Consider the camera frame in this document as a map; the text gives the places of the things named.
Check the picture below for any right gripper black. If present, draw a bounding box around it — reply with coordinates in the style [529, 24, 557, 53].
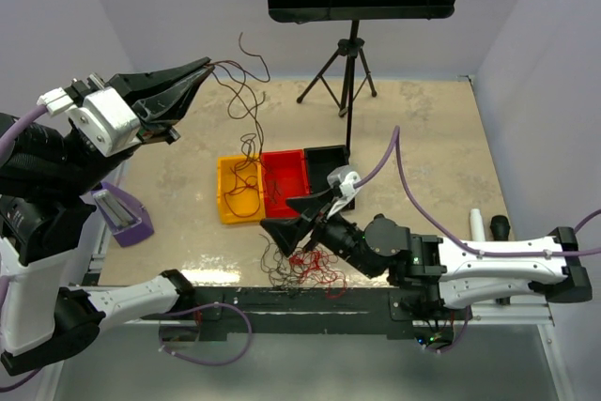
[260, 187, 379, 278]

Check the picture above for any brown wire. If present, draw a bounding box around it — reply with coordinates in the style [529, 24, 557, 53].
[210, 32, 283, 205]

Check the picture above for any dark red wire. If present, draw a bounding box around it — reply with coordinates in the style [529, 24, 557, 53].
[223, 156, 262, 220]

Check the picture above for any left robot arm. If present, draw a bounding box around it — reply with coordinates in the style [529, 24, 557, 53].
[1, 58, 213, 377]

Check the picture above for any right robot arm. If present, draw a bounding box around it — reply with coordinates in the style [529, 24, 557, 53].
[260, 190, 593, 319]

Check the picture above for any red plastic bin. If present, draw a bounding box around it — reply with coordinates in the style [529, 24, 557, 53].
[261, 149, 310, 219]

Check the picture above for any yellow plastic bin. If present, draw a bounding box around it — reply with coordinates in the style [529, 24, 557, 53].
[217, 155, 266, 224]

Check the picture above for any black plastic bin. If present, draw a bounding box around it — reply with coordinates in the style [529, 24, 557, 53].
[303, 145, 349, 194]

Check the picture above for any purple holder block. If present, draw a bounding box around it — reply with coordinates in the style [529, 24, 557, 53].
[92, 182, 155, 247]

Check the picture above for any white cylinder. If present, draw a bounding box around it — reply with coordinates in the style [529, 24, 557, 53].
[470, 208, 486, 241]

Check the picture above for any black cylinder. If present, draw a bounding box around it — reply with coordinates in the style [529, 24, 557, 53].
[489, 215, 511, 241]

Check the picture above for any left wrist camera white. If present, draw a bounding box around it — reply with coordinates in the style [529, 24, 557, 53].
[37, 73, 142, 157]

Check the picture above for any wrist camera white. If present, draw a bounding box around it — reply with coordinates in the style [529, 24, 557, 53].
[327, 165, 361, 218]
[37, 73, 142, 157]

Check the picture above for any red wire tangle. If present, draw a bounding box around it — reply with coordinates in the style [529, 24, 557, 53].
[288, 250, 348, 300]

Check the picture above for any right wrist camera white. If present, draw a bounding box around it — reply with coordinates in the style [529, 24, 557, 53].
[327, 165, 361, 218]

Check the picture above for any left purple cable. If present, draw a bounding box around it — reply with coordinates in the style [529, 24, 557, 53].
[0, 104, 254, 393]

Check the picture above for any purple cable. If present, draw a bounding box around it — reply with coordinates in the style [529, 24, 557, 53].
[354, 126, 601, 354]
[0, 104, 254, 393]

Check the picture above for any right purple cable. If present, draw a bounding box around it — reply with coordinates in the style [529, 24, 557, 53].
[354, 126, 601, 354]

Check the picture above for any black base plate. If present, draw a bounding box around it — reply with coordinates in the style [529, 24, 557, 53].
[174, 286, 471, 341]

